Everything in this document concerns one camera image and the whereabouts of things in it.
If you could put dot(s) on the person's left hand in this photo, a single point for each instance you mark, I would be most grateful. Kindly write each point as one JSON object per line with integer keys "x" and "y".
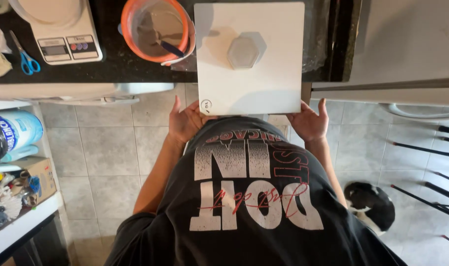
{"x": 184, "y": 123}

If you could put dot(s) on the white shelf with supplies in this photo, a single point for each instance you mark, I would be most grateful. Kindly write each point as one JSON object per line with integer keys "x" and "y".
{"x": 17, "y": 173}

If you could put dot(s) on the white kitchen scale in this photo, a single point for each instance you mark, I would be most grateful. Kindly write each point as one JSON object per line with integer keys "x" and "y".
{"x": 67, "y": 33}

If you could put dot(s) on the white square board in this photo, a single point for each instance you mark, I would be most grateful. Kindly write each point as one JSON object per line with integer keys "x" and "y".
{"x": 250, "y": 87}

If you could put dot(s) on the translucent hexagonal silicone mold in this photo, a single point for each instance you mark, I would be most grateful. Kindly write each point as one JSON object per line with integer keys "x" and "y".
{"x": 243, "y": 53}

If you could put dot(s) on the black and white cat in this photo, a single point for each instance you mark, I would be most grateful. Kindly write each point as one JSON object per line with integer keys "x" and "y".
{"x": 372, "y": 207}

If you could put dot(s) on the orange rimmed mixing bowl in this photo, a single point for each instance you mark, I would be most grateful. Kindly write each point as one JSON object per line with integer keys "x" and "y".
{"x": 156, "y": 31}

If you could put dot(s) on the person's right hand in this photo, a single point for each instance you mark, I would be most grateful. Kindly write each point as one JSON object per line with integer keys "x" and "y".
{"x": 311, "y": 123}

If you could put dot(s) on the black metal chair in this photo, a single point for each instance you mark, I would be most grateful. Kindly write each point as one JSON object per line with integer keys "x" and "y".
{"x": 435, "y": 195}

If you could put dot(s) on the person's black printed t-shirt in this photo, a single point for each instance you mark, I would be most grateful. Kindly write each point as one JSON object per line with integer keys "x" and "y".
{"x": 254, "y": 207}

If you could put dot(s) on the clear plastic sheet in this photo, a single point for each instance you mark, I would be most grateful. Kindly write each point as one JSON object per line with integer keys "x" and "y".
{"x": 315, "y": 35}

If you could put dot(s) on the white round container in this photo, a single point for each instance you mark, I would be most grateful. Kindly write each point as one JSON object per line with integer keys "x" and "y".
{"x": 413, "y": 112}

